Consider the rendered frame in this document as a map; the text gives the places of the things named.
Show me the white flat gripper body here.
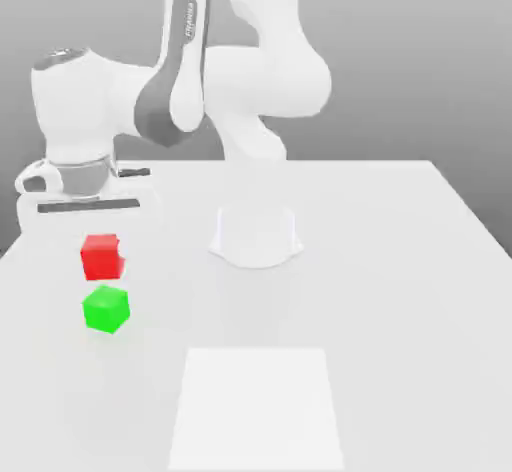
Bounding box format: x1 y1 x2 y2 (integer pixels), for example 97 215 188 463
15 190 160 236

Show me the small green cube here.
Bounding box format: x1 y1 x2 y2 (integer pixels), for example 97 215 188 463
81 284 132 336

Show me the small red cube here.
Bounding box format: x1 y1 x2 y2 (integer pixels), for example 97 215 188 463
79 232 128 283

